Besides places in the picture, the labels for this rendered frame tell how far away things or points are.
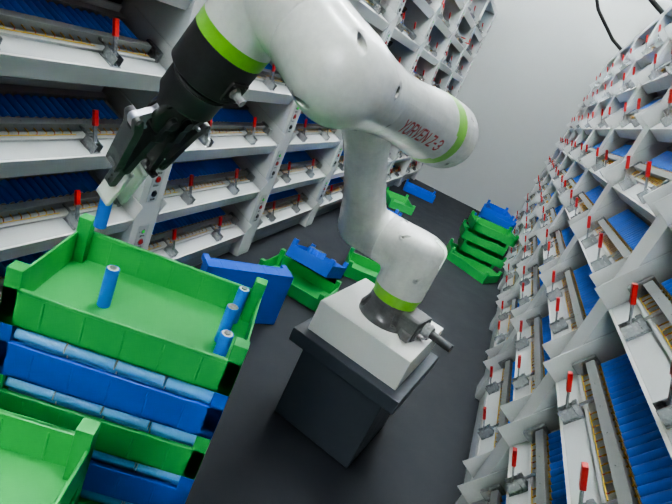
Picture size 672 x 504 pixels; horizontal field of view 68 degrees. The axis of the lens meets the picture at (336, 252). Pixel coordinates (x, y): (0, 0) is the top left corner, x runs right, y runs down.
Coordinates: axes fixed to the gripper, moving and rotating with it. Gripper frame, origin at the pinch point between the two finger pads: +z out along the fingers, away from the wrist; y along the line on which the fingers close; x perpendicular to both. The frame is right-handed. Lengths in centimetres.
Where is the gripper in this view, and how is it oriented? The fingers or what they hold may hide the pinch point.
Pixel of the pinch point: (122, 182)
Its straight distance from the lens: 77.4
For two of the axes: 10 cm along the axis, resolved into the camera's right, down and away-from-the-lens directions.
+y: 4.7, -1.6, 8.7
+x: -5.6, -8.2, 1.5
